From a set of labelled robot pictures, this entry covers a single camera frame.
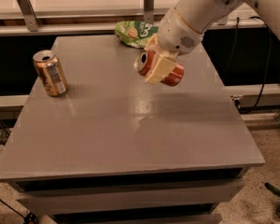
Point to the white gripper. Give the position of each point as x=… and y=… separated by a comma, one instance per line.
x=175, y=34

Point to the red coke can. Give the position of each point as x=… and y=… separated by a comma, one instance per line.
x=145, y=64

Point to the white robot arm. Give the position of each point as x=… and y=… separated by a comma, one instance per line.
x=201, y=14

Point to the gold soda can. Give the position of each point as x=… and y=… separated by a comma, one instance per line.
x=50, y=71

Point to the green chip bag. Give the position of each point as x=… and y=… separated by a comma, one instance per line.
x=135, y=34

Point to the grey drawer cabinet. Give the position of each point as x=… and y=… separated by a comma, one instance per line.
x=116, y=150

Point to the middle metal bracket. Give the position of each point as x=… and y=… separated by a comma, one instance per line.
x=148, y=11

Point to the left metal bracket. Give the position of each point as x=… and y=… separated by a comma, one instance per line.
x=29, y=15

